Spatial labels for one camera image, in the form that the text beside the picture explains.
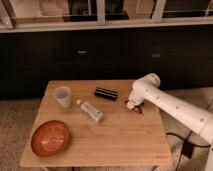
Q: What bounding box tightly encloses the translucent plastic cup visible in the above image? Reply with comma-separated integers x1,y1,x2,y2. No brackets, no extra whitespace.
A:
53,86,71,108

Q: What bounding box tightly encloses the black rectangular block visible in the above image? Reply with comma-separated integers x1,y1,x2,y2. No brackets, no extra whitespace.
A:
94,87,118,100

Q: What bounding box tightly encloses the wooden table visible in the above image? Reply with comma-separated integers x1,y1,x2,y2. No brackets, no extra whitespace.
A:
20,80,172,167

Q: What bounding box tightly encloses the dark cabinet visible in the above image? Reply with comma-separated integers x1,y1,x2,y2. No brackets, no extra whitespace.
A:
0,25,213,99

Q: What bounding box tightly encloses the red pepper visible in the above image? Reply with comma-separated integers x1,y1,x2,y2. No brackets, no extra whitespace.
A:
133,106,143,114

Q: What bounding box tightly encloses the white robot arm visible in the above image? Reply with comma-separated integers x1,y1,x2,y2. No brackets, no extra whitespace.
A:
127,73,213,171

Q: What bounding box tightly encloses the white tube bottle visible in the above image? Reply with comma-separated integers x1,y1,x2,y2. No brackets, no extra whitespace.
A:
76,99,104,123

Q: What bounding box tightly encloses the black cable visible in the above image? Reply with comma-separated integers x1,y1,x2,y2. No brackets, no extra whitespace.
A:
165,99,213,171

